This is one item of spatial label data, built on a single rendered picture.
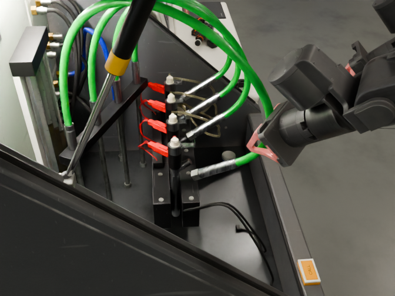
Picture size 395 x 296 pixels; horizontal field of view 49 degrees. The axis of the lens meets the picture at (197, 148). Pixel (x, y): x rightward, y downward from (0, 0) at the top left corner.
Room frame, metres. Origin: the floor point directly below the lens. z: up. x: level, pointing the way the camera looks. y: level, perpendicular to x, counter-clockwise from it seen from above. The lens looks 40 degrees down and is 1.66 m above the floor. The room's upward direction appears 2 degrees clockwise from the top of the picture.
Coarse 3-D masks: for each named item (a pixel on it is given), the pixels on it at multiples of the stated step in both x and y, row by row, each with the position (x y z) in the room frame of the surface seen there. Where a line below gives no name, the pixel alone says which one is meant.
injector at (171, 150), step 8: (168, 144) 0.68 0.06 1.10; (168, 152) 0.68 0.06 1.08; (176, 152) 0.67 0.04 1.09; (168, 160) 0.68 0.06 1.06; (176, 160) 0.67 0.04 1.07; (176, 168) 0.67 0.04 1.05; (184, 168) 0.68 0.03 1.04; (176, 176) 0.67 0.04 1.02; (176, 184) 0.67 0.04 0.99; (176, 192) 0.67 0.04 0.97; (176, 200) 0.67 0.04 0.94; (176, 208) 0.67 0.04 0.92; (176, 216) 0.67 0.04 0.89
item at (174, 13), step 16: (112, 0) 0.62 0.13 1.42; (128, 0) 0.61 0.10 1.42; (80, 16) 0.64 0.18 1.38; (176, 16) 0.59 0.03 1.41; (192, 16) 0.59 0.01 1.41; (208, 32) 0.58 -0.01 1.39; (64, 48) 0.65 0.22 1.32; (224, 48) 0.57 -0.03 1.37; (64, 64) 0.65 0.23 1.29; (240, 64) 0.56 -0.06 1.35; (64, 80) 0.65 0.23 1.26; (256, 80) 0.56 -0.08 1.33; (64, 96) 0.65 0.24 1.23; (64, 112) 0.65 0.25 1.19; (240, 160) 0.56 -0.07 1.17
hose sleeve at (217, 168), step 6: (222, 162) 0.57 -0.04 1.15; (228, 162) 0.57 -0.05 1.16; (234, 162) 0.56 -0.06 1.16; (204, 168) 0.58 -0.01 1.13; (210, 168) 0.58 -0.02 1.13; (216, 168) 0.57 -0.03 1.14; (222, 168) 0.57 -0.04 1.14; (228, 168) 0.56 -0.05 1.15; (234, 168) 0.56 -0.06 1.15; (204, 174) 0.57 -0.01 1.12; (210, 174) 0.57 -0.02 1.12
